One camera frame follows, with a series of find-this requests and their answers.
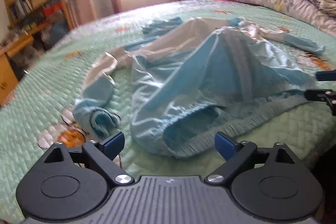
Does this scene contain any floral folded duvet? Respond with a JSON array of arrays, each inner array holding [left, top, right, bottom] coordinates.
[[207, 0, 336, 37]]

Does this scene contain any wooden desk with drawers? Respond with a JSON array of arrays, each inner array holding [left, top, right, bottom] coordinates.
[[1, 23, 51, 106]]

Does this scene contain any light blue white jacket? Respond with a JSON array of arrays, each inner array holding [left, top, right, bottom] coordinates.
[[73, 18, 325, 158]]

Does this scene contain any cream patterned garment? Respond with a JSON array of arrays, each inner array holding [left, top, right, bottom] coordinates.
[[315, 0, 336, 17]]

